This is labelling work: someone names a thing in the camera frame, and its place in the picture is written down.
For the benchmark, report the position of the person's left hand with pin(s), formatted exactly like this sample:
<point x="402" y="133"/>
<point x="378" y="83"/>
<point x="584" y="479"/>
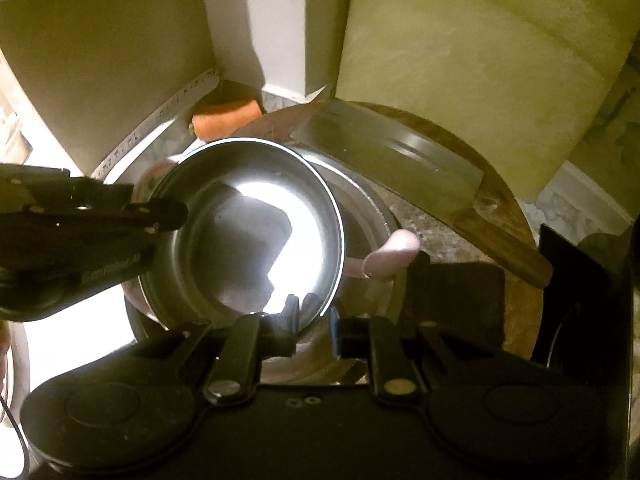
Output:
<point x="5" y="345"/>

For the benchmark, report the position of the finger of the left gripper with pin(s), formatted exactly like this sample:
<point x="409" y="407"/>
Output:
<point x="164" y="214"/>

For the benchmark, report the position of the cleaver with wooden handle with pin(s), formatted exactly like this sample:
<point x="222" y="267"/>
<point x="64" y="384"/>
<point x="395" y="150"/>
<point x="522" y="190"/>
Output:
<point x="421" y="172"/>

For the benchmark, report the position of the pink steel-lined handled bowl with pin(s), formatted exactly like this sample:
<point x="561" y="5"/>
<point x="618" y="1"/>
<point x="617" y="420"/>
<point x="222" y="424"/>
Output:
<point x="262" y="224"/>

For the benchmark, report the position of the pale green cutting board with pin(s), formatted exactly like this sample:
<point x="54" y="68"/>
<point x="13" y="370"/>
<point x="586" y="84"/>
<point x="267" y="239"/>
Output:
<point x="518" y="80"/>

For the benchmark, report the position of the round wooden chopping board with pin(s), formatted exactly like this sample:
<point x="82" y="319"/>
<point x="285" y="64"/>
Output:
<point x="495" y="202"/>

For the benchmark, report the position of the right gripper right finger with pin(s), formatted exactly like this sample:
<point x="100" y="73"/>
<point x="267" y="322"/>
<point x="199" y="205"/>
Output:
<point x="375" y="341"/>

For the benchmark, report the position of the orange carrot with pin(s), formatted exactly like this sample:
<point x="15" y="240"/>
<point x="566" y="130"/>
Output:
<point x="213" y="122"/>

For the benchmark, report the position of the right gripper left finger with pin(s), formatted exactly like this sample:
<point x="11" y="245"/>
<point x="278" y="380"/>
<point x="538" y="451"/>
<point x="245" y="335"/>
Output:
<point x="253" y="338"/>

